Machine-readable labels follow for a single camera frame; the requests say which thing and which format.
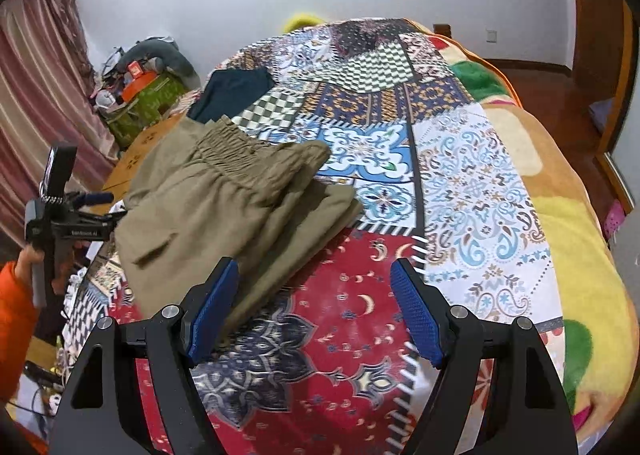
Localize dark navy garment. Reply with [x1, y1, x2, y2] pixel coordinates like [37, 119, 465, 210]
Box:
[187, 68, 276, 125]

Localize khaki pants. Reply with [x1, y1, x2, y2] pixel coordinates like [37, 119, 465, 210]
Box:
[114, 116, 365, 336]

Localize pink striped curtain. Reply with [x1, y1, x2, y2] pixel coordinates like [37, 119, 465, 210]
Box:
[0, 0, 118, 246]

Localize green laundry bag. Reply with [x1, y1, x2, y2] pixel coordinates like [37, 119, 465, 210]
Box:
[104, 75, 188, 148]

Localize person's left forearm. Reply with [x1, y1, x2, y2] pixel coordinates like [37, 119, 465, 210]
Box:
[0, 260, 42, 403]

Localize pink perforated plastic item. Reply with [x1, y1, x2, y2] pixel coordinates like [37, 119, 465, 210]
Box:
[602, 200, 628, 241]

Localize yellow plush object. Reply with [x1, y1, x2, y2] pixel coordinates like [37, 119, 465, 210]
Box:
[282, 10, 323, 33]

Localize brown wooden door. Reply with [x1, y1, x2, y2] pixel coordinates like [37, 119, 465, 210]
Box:
[570, 0, 626, 86]

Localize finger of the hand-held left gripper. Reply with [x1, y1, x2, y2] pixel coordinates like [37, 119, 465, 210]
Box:
[72, 190, 116, 210]

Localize grey neck pillow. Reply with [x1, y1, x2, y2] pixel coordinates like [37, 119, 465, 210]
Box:
[120, 38, 203, 88]

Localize colourful fleece blanket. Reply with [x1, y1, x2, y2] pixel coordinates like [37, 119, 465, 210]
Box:
[415, 20, 636, 441]

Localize wooden lap tray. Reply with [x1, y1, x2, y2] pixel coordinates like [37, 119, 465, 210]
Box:
[102, 112, 191, 196]

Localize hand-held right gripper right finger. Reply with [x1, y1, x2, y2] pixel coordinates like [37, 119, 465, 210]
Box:
[390, 257, 576, 455]

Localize orange box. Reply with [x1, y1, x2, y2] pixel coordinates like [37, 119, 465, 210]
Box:
[122, 70, 161, 101]

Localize patchwork printed bed cover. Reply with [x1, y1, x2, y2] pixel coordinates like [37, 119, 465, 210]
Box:
[62, 18, 553, 455]

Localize person's left hand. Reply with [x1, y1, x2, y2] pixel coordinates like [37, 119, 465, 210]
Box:
[14, 240, 93, 296]

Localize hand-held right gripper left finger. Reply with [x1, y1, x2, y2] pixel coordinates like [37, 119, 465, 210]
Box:
[47, 256, 241, 455]

